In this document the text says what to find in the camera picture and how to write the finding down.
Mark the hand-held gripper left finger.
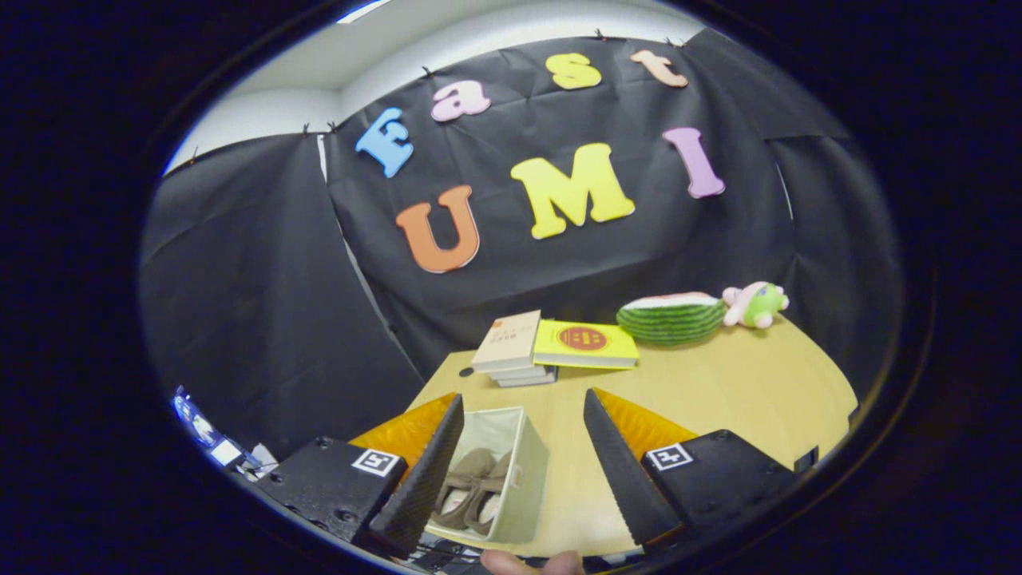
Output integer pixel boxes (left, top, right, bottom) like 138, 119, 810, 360
255, 393, 465, 557

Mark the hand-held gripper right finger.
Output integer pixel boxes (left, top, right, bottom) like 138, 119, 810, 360
583, 388, 799, 552

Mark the brown suede shoe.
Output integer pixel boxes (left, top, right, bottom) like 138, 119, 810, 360
431, 448, 496, 531
465, 451, 513, 536

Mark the white fabric storage box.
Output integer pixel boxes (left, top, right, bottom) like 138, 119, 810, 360
423, 406, 550, 545

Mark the yellow book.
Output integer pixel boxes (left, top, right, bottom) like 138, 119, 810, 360
533, 319, 640, 371

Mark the watermelon slice plush toy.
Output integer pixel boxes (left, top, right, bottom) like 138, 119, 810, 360
616, 291, 727, 347

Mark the beige book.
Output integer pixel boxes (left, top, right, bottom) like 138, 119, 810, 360
471, 310, 542, 373

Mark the pink and green plush toy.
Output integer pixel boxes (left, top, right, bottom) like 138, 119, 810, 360
722, 281, 790, 330

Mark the computer monitor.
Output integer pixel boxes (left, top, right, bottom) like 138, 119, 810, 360
172, 387, 244, 468

